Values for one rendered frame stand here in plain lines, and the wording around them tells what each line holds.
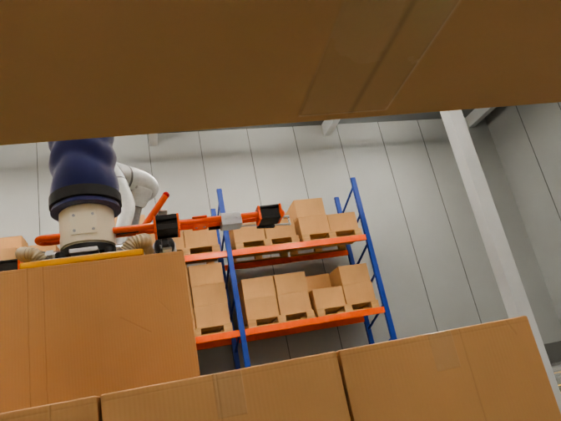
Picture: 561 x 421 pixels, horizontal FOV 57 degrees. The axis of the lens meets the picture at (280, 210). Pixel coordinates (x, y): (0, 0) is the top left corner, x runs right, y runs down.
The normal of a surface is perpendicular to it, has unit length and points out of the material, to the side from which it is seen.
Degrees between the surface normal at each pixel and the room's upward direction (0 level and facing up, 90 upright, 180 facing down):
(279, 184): 90
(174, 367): 90
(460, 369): 90
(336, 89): 180
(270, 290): 90
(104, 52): 180
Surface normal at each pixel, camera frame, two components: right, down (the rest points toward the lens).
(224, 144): 0.22, -0.36
